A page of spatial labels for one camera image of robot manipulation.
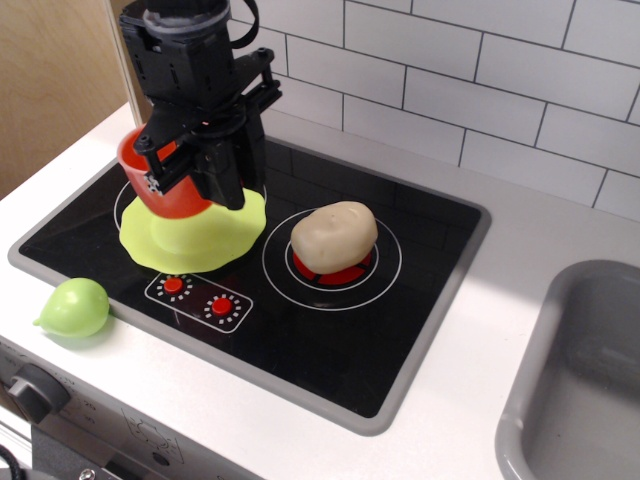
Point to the grey toy sink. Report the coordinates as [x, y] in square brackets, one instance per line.
[573, 409]

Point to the green toy pear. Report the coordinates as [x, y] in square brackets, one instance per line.
[78, 308]

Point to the orange plastic cup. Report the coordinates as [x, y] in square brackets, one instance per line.
[180, 202]

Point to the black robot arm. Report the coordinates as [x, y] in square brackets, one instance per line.
[204, 142]

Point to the beige toy potato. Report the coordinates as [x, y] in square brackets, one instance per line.
[334, 237]

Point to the lime green plastic plate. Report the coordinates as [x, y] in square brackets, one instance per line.
[201, 243]

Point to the wooden side panel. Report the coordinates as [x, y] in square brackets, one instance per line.
[62, 73]

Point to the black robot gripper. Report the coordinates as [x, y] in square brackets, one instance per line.
[206, 102]

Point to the black toy stovetop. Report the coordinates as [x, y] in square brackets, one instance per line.
[258, 342]

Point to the grey oven knob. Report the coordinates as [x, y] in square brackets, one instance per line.
[37, 393]

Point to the grey oven front panel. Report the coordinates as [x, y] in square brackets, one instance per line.
[97, 432]

